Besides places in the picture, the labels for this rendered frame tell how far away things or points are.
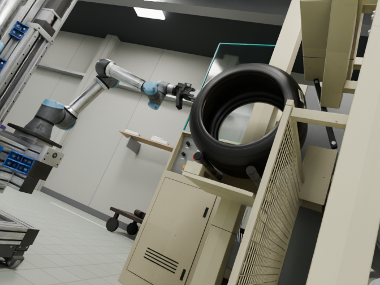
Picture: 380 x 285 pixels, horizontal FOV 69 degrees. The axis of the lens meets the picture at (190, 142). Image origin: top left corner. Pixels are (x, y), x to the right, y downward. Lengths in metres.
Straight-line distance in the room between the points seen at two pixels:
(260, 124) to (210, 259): 0.85
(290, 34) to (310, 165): 0.99
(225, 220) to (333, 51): 1.03
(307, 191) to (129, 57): 6.15
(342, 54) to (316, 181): 0.62
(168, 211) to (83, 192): 4.14
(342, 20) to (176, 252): 1.69
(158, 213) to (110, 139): 4.18
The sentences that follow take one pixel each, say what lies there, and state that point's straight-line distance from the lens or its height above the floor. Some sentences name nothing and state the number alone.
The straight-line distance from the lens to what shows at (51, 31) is 1.90.
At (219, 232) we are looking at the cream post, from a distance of 1.66.
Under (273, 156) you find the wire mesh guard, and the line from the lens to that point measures 0.77.
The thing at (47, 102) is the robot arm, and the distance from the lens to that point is 1.86.
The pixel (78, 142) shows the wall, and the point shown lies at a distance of 6.66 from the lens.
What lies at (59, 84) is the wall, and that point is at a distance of 7.83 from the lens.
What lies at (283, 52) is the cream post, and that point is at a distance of 2.09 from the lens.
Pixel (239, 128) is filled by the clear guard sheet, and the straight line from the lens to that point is 2.25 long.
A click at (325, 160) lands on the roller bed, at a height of 1.13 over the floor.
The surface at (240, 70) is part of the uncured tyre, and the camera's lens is 1.53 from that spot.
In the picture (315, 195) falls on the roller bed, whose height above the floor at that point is 0.94.
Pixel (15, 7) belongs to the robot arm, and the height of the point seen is 1.17.
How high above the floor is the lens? 0.59
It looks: 15 degrees up
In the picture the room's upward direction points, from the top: 22 degrees clockwise
